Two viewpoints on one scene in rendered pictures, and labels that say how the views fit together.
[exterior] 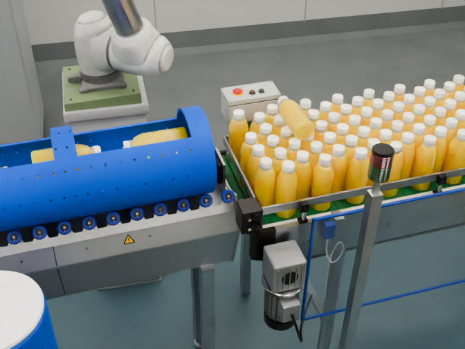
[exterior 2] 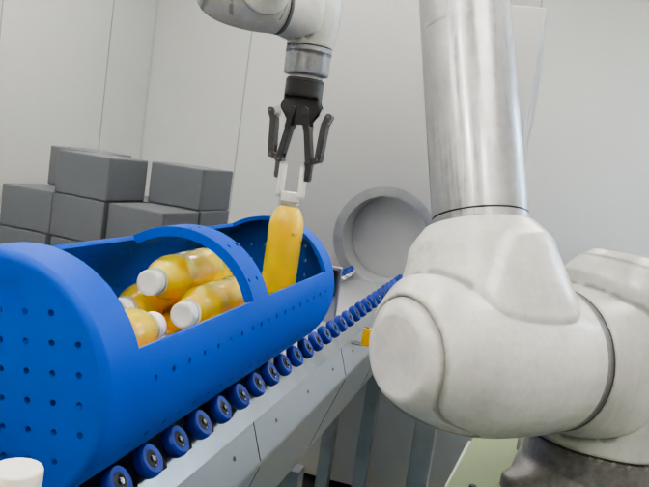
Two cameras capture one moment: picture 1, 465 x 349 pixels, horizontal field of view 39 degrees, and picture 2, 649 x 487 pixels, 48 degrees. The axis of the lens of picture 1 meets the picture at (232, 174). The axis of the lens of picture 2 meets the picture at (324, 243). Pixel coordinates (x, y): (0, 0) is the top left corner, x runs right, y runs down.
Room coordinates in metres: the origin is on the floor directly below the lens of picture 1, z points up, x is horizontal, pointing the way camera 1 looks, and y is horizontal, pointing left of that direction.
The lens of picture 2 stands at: (2.37, -0.37, 1.37)
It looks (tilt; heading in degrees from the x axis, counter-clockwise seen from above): 7 degrees down; 122
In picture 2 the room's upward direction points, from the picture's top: 8 degrees clockwise
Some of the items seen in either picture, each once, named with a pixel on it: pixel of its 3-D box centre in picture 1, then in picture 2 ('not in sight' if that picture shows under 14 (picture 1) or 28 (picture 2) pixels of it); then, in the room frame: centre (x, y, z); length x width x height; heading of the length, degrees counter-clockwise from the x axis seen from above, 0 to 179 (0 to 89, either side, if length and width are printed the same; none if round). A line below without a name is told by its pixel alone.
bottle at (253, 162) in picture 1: (257, 173); not in sight; (1.69, -0.08, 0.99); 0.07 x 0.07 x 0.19
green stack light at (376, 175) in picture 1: (379, 169); not in sight; (1.48, -0.42, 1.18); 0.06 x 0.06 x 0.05
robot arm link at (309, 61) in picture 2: not in sight; (307, 64); (1.52, 0.83, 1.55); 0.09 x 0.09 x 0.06
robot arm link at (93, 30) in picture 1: (97, 41); (607, 346); (2.21, 0.51, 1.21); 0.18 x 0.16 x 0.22; 65
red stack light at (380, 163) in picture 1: (381, 157); not in sight; (1.48, -0.42, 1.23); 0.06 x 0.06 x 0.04
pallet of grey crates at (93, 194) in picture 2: not in sight; (114, 247); (-1.30, 2.92, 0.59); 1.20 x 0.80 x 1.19; 13
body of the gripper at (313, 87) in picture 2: not in sight; (302, 101); (1.52, 0.83, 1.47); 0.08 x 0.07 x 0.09; 17
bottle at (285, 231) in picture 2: not in sight; (283, 245); (1.52, 0.83, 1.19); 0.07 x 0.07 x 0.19
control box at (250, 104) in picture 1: (250, 102); not in sight; (2.04, -0.06, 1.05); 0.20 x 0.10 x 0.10; 107
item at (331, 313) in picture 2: not in sight; (320, 292); (1.31, 1.32, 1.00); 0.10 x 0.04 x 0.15; 17
